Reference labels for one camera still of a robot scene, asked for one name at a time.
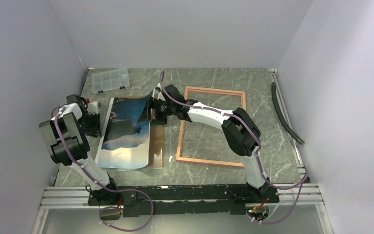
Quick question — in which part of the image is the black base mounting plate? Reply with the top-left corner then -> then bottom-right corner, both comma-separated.
87,184 -> 280,217

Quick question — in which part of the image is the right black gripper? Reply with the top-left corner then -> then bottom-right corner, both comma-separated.
137,97 -> 175,126

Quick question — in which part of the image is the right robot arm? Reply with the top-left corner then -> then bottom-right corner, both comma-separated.
138,85 -> 271,202

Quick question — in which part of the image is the brown backing board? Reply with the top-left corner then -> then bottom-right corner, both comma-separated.
119,95 -> 166,169

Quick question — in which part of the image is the purple cable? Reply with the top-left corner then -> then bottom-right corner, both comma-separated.
51,105 -> 155,233
159,70 -> 309,226

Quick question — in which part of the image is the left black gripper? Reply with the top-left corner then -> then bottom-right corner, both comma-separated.
78,112 -> 102,138

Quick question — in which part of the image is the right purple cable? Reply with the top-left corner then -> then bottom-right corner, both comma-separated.
159,70 -> 309,226

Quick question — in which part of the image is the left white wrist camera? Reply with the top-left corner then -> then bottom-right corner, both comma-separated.
86,101 -> 101,115

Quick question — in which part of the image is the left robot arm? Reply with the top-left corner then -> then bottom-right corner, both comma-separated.
39,94 -> 120,205

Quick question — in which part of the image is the black rubber hose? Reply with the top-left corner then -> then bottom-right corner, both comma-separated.
271,82 -> 305,145

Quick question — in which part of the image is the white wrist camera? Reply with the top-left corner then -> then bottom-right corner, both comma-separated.
152,84 -> 165,100
86,101 -> 101,115

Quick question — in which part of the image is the blue sky ocean photo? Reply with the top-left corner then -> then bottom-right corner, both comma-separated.
95,94 -> 151,170

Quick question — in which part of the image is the clear plastic organizer box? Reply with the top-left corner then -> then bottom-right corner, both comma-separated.
91,68 -> 130,94

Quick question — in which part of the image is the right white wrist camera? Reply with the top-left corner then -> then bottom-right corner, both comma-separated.
152,84 -> 165,100

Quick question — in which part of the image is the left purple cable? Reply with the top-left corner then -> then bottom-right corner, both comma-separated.
51,105 -> 155,233

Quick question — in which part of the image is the pink wooden picture frame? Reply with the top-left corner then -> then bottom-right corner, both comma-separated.
175,86 -> 247,169

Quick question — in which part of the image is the aluminium extrusion rail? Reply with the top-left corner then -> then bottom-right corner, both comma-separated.
32,183 -> 333,234

